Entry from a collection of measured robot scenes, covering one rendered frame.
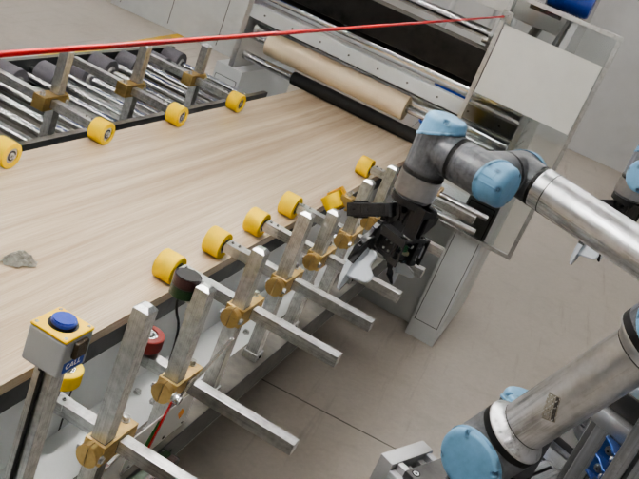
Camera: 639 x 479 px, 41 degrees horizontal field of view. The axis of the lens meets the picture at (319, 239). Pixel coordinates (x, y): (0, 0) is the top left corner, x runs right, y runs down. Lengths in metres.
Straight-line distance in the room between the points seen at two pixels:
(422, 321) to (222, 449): 1.60
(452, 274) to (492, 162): 2.96
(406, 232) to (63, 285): 0.92
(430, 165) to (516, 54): 2.65
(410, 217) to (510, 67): 2.64
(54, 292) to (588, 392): 1.22
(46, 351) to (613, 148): 9.69
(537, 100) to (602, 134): 6.63
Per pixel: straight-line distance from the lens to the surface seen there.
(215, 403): 1.96
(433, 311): 4.44
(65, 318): 1.38
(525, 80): 4.09
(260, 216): 2.61
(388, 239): 1.51
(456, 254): 4.32
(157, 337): 2.00
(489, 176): 1.41
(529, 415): 1.43
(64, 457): 2.07
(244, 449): 3.29
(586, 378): 1.37
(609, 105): 10.64
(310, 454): 3.39
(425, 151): 1.46
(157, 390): 1.94
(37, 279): 2.10
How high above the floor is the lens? 1.97
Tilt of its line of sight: 23 degrees down
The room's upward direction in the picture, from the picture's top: 22 degrees clockwise
